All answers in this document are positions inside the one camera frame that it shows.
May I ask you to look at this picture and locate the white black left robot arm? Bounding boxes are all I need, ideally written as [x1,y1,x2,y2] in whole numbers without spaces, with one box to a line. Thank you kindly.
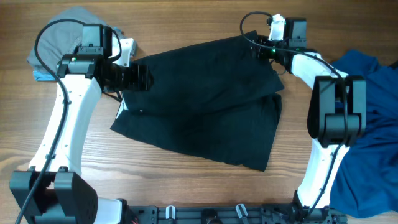
[9,24,154,223]

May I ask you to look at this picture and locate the dark blue shirt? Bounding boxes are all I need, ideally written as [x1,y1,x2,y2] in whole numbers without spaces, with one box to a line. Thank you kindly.
[330,50,397,218]

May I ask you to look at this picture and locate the black shorts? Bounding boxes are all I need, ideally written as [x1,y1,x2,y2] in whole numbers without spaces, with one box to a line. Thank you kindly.
[111,31,284,171]

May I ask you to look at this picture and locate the folded light blue garment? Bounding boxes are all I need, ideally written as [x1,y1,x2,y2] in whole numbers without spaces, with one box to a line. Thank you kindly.
[32,70,55,82]

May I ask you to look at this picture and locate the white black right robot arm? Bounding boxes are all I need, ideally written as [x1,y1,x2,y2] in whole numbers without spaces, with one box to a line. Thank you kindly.
[253,14,366,220]

